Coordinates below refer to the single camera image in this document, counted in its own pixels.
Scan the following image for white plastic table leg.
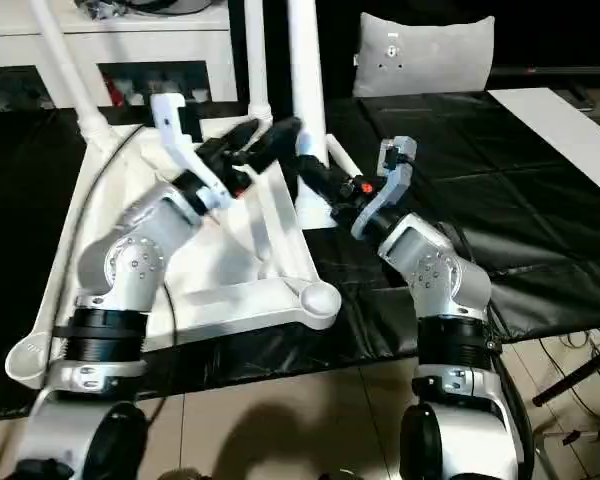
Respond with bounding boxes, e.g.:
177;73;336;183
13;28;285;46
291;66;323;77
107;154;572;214
242;0;275;127
286;0;334;231
28;0;117;151
325;138;367;182

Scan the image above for white plastic table top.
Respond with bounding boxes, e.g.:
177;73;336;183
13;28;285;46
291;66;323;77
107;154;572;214
5;118;343;389

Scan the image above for black table mat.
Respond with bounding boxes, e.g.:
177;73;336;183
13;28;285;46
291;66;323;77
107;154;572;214
0;90;600;423

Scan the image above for grey cushion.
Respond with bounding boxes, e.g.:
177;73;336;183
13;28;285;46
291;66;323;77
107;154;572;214
352;12;497;99

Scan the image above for dark items on cabinet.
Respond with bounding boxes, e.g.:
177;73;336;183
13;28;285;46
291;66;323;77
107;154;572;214
74;0;217;20

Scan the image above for white glass-door cabinet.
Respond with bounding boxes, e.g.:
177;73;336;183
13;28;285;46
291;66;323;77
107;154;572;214
0;0;245;113

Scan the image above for white flat board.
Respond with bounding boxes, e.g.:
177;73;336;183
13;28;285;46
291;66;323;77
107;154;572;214
487;88;600;187

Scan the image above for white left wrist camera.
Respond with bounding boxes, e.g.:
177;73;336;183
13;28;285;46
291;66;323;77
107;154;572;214
148;92;227;197

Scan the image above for thin floor cable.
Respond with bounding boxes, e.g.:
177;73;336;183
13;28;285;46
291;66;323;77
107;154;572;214
540;328;600;373

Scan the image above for black metal frame leg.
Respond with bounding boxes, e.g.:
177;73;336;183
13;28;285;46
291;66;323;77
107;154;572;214
532;343;600;407

